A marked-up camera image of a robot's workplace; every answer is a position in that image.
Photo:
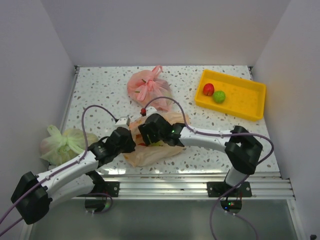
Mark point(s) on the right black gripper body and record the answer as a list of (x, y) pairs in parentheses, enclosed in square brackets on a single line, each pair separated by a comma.
[(154, 137)]

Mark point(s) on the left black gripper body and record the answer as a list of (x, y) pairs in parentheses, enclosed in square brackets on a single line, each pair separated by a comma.
[(127, 148)]

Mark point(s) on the orange plastic fruit bag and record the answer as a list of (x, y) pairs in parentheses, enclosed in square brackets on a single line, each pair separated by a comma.
[(145, 155)]

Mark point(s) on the red round fruit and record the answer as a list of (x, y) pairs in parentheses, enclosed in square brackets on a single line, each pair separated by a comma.
[(208, 89)]

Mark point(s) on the green round bumpy fruit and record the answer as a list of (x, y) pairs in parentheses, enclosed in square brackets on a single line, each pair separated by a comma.
[(219, 96)]

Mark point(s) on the green pear fruit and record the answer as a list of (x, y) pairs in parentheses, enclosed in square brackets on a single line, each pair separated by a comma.
[(157, 144)]

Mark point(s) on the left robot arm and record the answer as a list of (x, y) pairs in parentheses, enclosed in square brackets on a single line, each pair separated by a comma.
[(35, 195)]

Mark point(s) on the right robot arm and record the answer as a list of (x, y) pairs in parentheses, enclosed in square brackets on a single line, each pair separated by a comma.
[(242, 149)]

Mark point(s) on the pink knotted plastic bag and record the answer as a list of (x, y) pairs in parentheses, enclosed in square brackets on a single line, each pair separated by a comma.
[(146, 85)]

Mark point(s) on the green plastic fruit bag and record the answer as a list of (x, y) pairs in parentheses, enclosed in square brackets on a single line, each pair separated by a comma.
[(60, 148)]

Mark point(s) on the yellow plastic tray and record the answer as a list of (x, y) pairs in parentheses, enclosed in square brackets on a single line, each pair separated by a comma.
[(244, 98)]

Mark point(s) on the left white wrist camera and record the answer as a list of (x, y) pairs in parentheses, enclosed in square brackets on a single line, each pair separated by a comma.
[(123, 122)]

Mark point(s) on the left black base bracket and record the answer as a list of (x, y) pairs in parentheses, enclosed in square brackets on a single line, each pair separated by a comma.
[(99, 186)]

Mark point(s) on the black base bracket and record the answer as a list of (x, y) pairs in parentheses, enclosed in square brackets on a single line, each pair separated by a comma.
[(216, 188), (99, 186)]

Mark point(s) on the right black base bracket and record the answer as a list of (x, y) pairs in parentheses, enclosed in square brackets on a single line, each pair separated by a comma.
[(216, 188)]

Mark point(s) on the aluminium frame rail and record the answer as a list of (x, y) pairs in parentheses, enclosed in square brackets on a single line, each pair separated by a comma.
[(264, 186)]

